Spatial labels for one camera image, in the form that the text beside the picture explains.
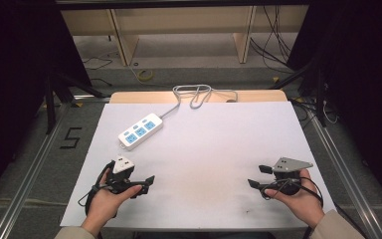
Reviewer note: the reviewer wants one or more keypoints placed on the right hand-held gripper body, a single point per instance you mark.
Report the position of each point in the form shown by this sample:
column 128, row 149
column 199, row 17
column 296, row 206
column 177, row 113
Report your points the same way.
column 290, row 164

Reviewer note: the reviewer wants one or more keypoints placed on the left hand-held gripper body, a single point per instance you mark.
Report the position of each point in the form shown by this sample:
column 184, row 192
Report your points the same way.
column 123, row 165

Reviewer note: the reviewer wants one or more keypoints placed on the white power strip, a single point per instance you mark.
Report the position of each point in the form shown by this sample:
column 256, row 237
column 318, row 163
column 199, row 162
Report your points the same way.
column 141, row 131

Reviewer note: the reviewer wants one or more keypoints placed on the person's right hand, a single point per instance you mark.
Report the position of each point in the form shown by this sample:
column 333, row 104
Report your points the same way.
column 303, row 204

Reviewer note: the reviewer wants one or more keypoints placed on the person's left hand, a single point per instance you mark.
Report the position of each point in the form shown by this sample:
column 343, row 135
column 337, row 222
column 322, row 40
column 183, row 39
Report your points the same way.
column 104, row 205

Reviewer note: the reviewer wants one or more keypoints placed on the black metal stand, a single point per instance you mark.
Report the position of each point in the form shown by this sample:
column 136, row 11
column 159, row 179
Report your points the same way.
column 318, row 89
column 51, row 99

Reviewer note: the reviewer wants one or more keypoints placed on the black curtain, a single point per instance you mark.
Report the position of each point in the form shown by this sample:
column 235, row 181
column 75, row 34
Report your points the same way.
column 364, row 66
column 16, row 66

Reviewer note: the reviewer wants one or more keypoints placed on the light wooden bench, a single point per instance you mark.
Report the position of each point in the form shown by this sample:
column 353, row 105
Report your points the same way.
column 179, row 20

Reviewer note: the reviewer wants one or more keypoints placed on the aluminium floor rail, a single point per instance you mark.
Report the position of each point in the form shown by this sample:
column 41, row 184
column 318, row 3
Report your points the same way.
column 30, row 172
column 351, row 186

